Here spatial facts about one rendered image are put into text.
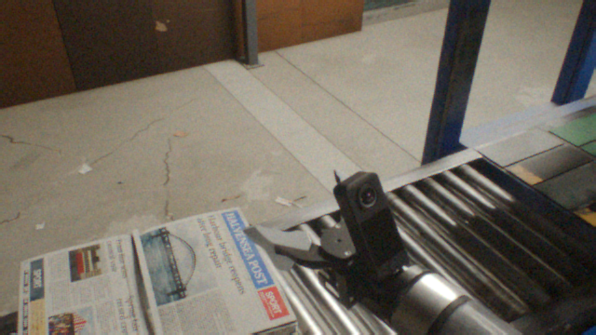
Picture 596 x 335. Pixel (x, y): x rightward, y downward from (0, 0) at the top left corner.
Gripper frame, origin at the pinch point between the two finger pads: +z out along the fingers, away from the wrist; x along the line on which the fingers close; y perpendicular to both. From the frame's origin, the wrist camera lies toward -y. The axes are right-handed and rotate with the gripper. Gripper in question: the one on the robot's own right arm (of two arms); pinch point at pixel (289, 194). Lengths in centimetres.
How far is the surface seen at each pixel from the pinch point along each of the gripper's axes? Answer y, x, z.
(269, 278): 20.2, -2.5, 5.4
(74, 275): 17.3, -25.3, 25.5
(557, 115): 61, 120, 21
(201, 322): 18.7, -14.9, 5.2
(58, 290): 16.7, -28.4, 24.0
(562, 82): 66, 145, 33
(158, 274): 18.8, -15.2, 17.5
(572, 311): 51, 48, -22
